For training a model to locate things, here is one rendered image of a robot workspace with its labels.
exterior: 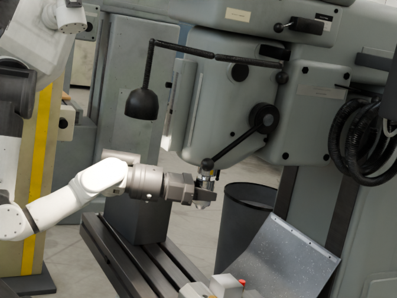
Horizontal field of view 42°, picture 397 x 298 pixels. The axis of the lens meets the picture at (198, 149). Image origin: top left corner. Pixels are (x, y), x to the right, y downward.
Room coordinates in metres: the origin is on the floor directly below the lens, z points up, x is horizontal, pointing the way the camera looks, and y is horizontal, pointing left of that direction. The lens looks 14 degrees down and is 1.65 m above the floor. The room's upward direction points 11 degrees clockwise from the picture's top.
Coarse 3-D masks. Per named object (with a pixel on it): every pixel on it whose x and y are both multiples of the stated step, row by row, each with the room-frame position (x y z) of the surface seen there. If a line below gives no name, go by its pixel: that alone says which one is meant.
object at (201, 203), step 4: (196, 184) 1.22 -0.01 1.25; (200, 184) 1.21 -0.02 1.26; (204, 184) 1.21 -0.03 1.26; (204, 188) 1.21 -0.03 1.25; (208, 188) 1.21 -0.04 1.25; (212, 188) 1.22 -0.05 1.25; (196, 200) 1.21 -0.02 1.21; (200, 200) 1.21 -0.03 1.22; (196, 204) 1.21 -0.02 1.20; (200, 204) 1.21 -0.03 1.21; (204, 204) 1.21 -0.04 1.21; (208, 204) 1.22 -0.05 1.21
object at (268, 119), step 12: (252, 108) 1.15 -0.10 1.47; (264, 108) 1.14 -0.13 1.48; (276, 108) 1.16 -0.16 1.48; (252, 120) 1.14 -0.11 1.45; (264, 120) 1.14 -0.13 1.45; (276, 120) 1.16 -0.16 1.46; (252, 132) 1.13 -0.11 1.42; (264, 132) 1.15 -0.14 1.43; (216, 156) 1.09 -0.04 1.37; (204, 168) 1.07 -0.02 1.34
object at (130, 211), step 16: (112, 208) 1.59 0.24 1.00; (128, 208) 1.51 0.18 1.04; (144, 208) 1.48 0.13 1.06; (160, 208) 1.51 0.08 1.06; (112, 224) 1.58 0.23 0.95; (128, 224) 1.50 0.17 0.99; (144, 224) 1.48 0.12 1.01; (160, 224) 1.52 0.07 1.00; (128, 240) 1.49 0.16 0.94; (144, 240) 1.49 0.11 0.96; (160, 240) 1.53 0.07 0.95
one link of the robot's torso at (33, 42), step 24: (0, 0) 1.19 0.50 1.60; (24, 0) 1.24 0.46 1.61; (48, 0) 1.30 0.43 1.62; (0, 24) 1.17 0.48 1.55; (24, 24) 1.21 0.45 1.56; (48, 24) 1.24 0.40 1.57; (0, 48) 1.17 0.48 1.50; (24, 48) 1.19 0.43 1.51; (48, 48) 1.23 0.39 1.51; (48, 72) 1.22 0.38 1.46
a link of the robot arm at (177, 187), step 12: (156, 168) 1.21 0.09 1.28; (156, 180) 1.18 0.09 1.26; (168, 180) 1.19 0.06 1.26; (180, 180) 1.21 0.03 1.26; (192, 180) 1.22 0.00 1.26; (144, 192) 1.17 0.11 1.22; (156, 192) 1.17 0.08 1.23; (168, 192) 1.18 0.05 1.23; (180, 192) 1.18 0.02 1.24; (192, 192) 1.17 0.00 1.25
